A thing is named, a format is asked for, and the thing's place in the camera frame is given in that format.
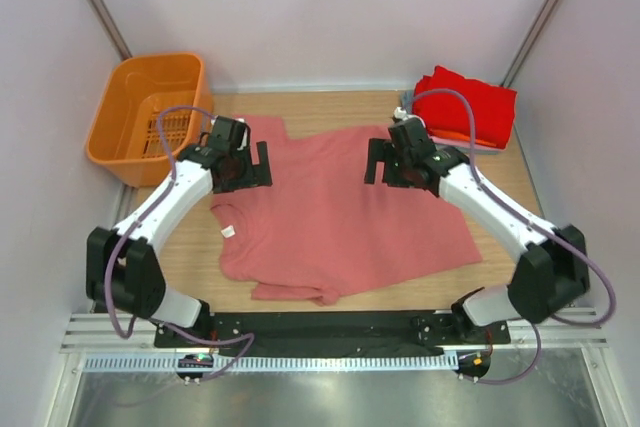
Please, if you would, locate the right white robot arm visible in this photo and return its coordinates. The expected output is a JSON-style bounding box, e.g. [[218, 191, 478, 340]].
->
[[364, 118, 590, 343]]

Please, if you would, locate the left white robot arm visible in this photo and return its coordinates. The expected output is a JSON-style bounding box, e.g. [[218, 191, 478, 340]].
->
[[85, 116, 272, 347]]

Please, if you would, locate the light pink folded t shirt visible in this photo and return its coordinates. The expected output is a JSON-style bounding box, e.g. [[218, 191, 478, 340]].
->
[[431, 136, 502, 155]]

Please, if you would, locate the orange folded t shirt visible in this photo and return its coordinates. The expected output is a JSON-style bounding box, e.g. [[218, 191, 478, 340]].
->
[[432, 130, 500, 148]]

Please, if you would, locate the grey folded t shirt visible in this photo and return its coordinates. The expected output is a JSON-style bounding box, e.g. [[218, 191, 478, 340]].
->
[[399, 90, 501, 156]]

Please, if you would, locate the red folded t shirt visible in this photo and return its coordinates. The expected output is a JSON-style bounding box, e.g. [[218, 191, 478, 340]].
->
[[412, 65, 517, 149]]

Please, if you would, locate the orange plastic basket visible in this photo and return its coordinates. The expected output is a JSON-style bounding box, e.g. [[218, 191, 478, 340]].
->
[[86, 52, 213, 188]]

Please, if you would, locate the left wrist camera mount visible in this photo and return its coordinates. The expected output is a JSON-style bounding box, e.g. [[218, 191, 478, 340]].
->
[[236, 118, 251, 151]]

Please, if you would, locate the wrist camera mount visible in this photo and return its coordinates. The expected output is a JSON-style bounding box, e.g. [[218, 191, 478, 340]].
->
[[393, 107, 424, 124], [236, 118, 251, 151]]

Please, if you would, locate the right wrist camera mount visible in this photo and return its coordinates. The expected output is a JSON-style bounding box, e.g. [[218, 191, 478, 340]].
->
[[393, 107, 424, 124]]

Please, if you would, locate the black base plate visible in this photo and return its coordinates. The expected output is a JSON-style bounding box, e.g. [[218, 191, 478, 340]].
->
[[186, 310, 511, 357]]

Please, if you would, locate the white slotted cable duct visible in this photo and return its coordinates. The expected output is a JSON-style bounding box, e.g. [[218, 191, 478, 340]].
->
[[83, 352, 458, 374]]

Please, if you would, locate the aluminium frame rail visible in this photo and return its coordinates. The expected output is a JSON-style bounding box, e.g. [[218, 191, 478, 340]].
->
[[59, 313, 608, 354]]

